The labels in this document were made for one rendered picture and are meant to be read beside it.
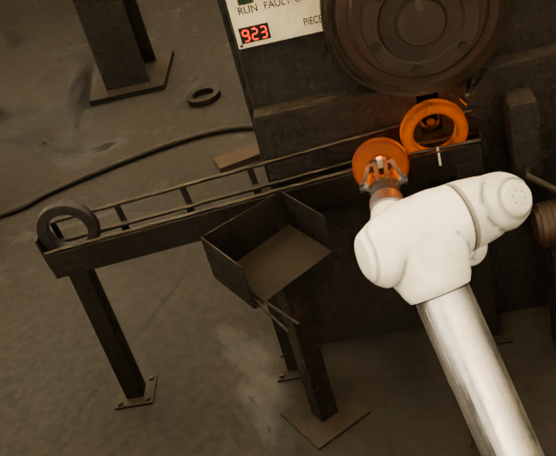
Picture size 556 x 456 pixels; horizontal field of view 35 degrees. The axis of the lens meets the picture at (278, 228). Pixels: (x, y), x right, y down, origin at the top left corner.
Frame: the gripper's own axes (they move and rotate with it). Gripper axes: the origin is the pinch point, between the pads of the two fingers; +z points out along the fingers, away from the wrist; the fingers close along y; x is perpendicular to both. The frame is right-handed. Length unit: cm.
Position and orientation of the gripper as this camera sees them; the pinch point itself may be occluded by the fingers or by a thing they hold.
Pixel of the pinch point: (378, 156)
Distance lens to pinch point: 239.9
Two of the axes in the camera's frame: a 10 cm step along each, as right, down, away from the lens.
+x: -2.3, -7.7, -6.0
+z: -0.1, -6.1, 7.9
